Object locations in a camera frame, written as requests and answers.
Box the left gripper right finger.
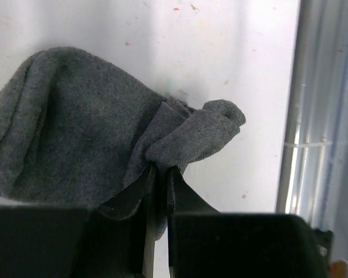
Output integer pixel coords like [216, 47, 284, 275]
[167, 167, 330, 277]

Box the aluminium frame rail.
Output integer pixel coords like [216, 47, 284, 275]
[275, 0, 348, 232]

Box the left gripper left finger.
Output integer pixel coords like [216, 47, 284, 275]
[0, 166, 156, 277]

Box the grey sock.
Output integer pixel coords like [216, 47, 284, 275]
[0, 46, 247, 241]

